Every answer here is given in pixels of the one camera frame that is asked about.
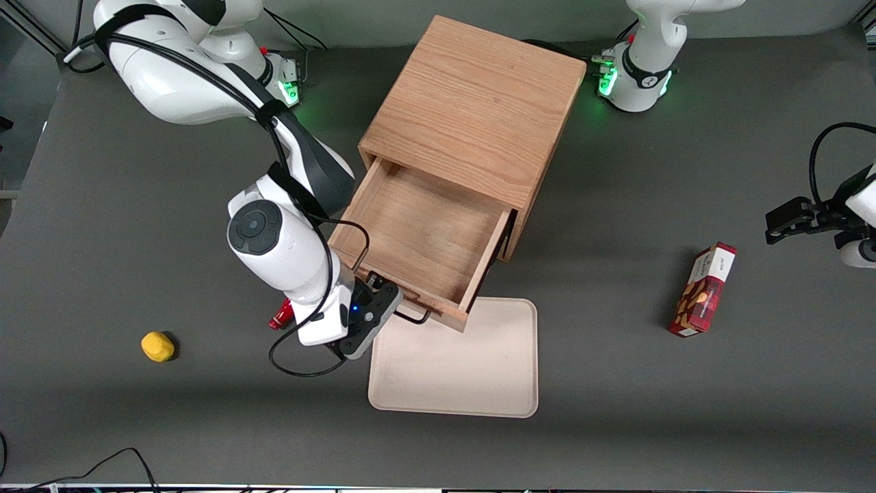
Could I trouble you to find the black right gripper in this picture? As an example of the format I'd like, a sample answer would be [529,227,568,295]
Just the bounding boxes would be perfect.
[339,279,404,362]

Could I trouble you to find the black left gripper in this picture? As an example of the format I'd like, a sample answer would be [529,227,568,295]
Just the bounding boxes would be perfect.
[764,168,864,246]

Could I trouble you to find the wooden drawer with black handle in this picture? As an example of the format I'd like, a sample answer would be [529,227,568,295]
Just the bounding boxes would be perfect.
[327,156,517,334]

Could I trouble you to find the oak wooden drawer cabinet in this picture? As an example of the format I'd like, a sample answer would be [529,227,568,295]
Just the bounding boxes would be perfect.
[358,15,588,263]

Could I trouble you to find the red cola bottle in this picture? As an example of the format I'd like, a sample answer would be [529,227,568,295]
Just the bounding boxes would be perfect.
[268,299,296,331]

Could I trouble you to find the red cookie box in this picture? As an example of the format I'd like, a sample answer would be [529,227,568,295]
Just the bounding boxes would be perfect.
[667,241,738,338]

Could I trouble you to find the beige rectangular tray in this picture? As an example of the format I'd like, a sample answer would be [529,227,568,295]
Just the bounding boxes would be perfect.
[368,296,539,419]

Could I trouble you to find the yellow lemon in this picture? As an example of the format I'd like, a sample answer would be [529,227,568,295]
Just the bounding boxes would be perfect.
[141,331,176,363]

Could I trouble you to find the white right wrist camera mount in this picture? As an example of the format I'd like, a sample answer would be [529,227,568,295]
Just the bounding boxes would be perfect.
[297,281,354,347]

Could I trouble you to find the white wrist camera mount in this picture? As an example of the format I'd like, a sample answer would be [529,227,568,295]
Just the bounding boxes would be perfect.
[297,281,354,347]
[840,238,876,269]

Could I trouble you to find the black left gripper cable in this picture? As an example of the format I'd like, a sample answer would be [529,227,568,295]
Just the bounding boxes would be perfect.
[809,122,876,206]

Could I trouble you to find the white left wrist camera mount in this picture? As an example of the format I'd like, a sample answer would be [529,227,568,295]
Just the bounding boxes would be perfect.
[840,238,876,269]

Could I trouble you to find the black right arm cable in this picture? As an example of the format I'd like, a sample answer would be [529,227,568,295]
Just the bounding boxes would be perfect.
[64,5,372,379]

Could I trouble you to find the black floor cable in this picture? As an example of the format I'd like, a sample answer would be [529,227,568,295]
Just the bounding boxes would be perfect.
[0,431,162,493]

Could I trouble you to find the black right base cable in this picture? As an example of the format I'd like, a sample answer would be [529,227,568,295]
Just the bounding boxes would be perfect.
[262,10,331,88]

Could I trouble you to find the black base cable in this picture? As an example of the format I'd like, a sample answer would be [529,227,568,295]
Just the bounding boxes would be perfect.
[521,19,641,71]
[262,10,331,88]

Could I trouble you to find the black left base cable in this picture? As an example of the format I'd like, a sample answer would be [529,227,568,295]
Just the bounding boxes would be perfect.
[521,19,641,71]

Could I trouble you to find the black frame rail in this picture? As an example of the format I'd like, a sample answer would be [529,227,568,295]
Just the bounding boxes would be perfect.
[0,0,66,57]

